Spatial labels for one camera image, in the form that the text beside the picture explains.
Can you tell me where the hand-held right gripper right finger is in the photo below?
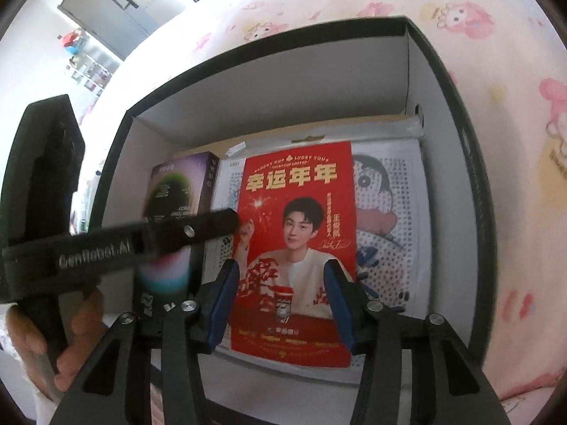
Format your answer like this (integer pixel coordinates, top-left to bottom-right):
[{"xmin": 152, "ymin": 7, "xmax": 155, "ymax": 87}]
[{"xmin": 322, "ymin": 260, "xmax": 523, "ymax": 425}]

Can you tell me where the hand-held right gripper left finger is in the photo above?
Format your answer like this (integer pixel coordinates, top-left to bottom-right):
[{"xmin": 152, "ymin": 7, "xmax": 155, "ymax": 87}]
[{"xmin": 49, "ymin": 257, "xmax": 242, "ymax": 425}]

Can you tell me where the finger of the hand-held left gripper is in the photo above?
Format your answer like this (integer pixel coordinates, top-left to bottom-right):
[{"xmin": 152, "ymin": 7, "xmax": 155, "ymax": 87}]
[{"xmin": 146, "ymin": 208, "xmax": 238, "ymax": 257}]

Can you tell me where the dark purple box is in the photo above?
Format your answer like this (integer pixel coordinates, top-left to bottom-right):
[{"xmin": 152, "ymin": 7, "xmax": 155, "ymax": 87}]
[{"xmin": 133, "ymin": 151, "xmax": 221, "ymax": 319}]

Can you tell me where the red printed card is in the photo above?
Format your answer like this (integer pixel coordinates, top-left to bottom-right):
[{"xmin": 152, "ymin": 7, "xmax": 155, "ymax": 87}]
[{"xmin": 229, "ymin": 141, "xmax": 357, "ymax": 357}]

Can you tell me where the cartoon pegboard kit pack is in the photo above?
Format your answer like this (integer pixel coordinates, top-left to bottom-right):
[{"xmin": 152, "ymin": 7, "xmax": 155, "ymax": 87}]
[{"xmin": 213, "ymin": 113, "xmax": 432, "ymax": 366}]

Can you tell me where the black storage box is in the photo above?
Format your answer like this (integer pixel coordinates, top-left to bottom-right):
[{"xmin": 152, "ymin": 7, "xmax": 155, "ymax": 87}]
[{"xmin": 89, "ymin": 15, "xmax": 497, "ymax": 390}]

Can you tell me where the person's left hand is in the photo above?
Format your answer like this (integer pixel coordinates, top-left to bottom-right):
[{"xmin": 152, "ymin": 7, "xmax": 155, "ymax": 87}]
[{"xmin": 4, "ymin": 287, "xmax": 107, "ymax": 403}]

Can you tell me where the white shelf rack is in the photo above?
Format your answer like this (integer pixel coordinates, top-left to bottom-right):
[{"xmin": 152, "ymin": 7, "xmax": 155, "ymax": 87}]
[{"xmin": 57, "ymin": 27, "xmax": 122, "ymax": 96}]

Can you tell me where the grey door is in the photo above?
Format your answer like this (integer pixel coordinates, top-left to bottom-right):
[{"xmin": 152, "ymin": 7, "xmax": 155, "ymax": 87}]
[{"xmin": 57, "ymin": 0, "xmax": 200, "ymax": 60}]

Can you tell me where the pink printed blanket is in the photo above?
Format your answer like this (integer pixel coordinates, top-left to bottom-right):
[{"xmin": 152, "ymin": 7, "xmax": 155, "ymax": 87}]
[{"xmin": 75, "ymin": 0, "xmax": 567, "ymax": 412}]

